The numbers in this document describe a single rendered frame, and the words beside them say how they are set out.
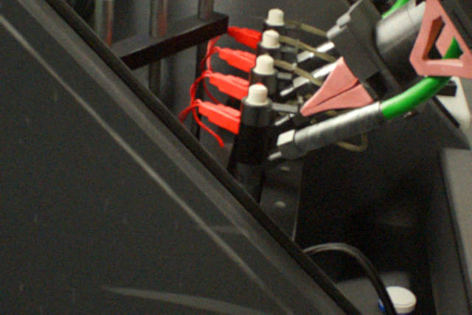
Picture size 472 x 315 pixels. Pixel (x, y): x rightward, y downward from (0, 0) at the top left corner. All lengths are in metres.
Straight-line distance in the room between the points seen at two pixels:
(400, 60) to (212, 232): 0.32
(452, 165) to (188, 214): 0.69
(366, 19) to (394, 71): 0.05
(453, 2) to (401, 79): 0.21
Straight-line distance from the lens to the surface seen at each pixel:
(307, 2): 1.14
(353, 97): 0.80
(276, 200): 0.95
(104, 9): 0.92
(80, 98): 0.49
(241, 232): 0.51
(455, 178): 1.13
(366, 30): 0.80
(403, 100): 0.70
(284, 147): 0.75
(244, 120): 0.85
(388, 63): 0.79
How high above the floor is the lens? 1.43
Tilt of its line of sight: 25 degrees down
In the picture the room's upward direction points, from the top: 6 degrees clockwise
